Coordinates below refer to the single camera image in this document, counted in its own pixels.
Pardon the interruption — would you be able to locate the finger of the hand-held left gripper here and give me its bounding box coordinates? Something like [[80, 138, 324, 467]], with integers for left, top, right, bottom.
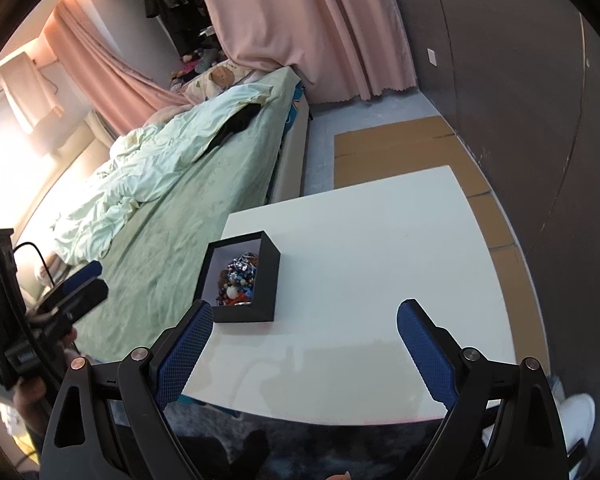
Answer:
[[50, 260, 103, 296], [35, 279, 110, 323]]

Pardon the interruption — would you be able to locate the person's left hand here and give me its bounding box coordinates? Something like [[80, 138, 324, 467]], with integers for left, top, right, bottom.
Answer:
[[11, 329, 81, 433]]

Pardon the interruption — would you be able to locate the thin black cable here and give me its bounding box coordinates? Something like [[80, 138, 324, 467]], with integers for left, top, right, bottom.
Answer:
[[11, 242, 56, 291]]

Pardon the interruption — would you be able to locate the black jewelry box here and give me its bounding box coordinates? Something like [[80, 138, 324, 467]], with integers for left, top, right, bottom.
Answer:
[[199, 231, 281, 324]]

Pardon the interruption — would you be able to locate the chunky silver chain bracelet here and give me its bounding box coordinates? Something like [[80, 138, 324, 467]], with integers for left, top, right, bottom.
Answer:
[[227, 255, 258, 281]]

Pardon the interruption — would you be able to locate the pile of bead bracelets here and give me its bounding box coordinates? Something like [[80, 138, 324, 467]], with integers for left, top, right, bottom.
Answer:
[[217, 272, 253, 306]]

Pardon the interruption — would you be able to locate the light green duvet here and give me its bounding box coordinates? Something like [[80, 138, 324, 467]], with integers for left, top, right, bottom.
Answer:
[[52, 82, 273, 266]]

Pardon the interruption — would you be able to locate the brown cardboard sheet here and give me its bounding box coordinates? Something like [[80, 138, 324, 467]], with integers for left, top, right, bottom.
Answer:
[[334, 116, 551, 366]]

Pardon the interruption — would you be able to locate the thick black strap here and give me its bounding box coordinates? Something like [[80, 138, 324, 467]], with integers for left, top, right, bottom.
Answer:
[[0, 217, 68, 381]]

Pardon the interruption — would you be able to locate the black garment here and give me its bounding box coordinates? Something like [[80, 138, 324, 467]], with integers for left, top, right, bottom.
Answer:
[[207, 103, 262, 153]]

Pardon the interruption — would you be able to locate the printed pillow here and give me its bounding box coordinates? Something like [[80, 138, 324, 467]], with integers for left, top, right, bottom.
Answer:
[[182, 59, 256, 103]]

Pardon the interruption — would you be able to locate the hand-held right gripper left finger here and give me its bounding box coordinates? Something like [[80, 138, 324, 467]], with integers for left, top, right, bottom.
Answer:
[[39, 300, 216, 480]]

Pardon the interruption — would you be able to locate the hanging white cloth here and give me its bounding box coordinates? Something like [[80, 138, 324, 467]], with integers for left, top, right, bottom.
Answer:
[[0, 52, 66, 136]]

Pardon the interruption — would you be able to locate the wide pink curtain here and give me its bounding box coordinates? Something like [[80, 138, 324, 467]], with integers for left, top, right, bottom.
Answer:
[[187, 0, 421, 103]]

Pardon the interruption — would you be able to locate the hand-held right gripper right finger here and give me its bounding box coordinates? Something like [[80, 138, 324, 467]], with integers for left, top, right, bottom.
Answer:
[[396, 299, 571, 480]]

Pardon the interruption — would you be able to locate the gathered pink curtain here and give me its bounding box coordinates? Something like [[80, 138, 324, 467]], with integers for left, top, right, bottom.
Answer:
[[42, 0, 193, 136]]

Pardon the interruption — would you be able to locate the white shoe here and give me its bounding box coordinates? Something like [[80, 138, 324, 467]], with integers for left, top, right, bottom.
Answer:
[[480, 375, 597, 471]]

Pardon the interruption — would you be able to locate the pile of stuffed toys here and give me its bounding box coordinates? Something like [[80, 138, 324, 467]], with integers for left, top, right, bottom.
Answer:
[[169, 45, 226, 92]]

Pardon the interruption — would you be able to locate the bed with green sheet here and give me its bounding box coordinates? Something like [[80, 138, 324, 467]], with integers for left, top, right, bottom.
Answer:
[[15, 67, 313, 366]]

